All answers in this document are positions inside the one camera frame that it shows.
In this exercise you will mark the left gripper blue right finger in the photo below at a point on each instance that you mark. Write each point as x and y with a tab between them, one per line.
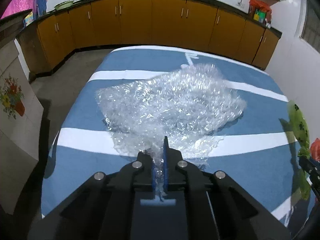
173	178

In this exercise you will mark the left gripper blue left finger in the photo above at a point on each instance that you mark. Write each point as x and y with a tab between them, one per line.
145	178

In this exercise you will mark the red plastic bag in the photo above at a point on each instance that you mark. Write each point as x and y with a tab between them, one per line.
315	149

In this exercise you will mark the green paw print bag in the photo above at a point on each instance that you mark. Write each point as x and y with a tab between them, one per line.
301	133

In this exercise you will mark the clear bubble wrap sheet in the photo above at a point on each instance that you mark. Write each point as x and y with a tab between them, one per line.
189	106

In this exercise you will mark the orange lower kitchen cabinets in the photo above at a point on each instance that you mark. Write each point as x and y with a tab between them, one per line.
203	25

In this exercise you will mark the blue white striped tablecloth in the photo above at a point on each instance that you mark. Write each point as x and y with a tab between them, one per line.
259	151

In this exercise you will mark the barred window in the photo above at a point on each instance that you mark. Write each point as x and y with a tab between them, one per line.
311	30

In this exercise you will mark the white cabinet flower decal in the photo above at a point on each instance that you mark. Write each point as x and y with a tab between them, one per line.
21	115

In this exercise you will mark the red bag with groceries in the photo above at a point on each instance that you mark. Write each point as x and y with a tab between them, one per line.
260	11

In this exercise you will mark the green basin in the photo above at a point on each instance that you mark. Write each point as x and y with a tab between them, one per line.
63	5

